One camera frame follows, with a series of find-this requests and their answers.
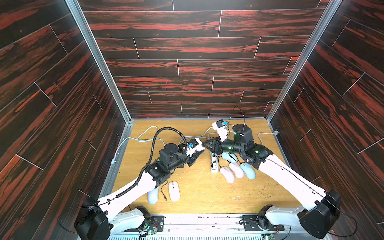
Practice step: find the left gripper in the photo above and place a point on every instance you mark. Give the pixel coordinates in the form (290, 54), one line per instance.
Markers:
(192, 158)

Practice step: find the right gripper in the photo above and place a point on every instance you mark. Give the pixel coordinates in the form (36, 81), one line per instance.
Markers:
(218, 145)

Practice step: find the pink mouse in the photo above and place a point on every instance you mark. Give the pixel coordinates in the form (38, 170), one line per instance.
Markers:
(237, 170)
(228, 174)
(174, 191)

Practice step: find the white mouse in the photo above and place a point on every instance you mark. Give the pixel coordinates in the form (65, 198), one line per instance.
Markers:
(153, 196)

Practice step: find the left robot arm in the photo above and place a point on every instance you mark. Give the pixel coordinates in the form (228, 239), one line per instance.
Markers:
(97, 219)

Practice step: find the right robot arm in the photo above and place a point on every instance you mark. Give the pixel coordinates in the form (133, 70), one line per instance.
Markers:
(319, 209)

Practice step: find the light blue mouse upper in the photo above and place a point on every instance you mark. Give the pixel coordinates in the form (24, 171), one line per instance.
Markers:
(230, 157)

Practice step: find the light blue mouse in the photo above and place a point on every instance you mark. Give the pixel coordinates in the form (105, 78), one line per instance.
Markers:
(248, 171)
(230, 157)

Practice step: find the light blue mouse right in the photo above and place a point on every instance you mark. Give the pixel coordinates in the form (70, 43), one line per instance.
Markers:
(248, 171)

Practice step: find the white power strip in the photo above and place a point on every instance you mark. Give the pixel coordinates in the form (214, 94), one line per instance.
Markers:
(214, 163)

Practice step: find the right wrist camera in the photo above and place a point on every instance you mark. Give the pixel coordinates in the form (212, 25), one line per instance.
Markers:
(221, 127)

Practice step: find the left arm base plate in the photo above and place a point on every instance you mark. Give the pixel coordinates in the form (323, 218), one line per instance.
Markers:
(153, 224)

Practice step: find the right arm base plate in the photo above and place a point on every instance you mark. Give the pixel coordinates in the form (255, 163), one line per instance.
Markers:
(255, 223)

